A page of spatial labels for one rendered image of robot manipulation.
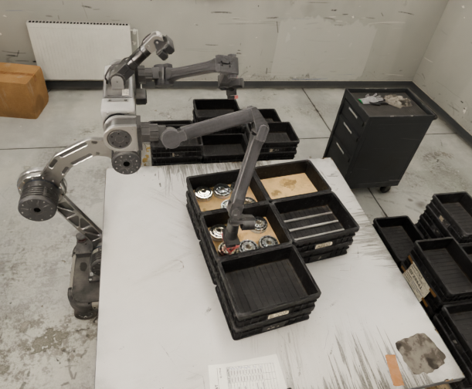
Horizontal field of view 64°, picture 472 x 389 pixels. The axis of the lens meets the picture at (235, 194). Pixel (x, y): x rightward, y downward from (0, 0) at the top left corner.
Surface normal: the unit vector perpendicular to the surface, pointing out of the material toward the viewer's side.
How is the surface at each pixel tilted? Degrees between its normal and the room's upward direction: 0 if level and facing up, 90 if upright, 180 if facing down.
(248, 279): 0
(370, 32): 90
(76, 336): 0
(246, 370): 0
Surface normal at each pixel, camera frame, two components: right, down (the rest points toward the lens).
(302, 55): 0.20, 0.69
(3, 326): 0.11, -0.72
